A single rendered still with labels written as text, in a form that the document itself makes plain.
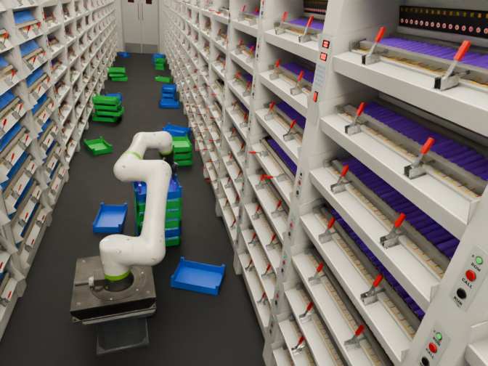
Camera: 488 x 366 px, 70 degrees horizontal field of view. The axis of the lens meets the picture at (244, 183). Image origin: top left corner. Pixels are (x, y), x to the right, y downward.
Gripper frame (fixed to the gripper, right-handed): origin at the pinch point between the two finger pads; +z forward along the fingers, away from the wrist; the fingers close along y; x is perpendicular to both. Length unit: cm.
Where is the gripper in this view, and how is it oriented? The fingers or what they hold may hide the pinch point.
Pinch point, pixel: (171, 175)
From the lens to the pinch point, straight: 248.4
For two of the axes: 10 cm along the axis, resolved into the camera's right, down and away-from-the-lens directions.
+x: 1.8, -7.8, 6.0
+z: -0.2, 6.1, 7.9
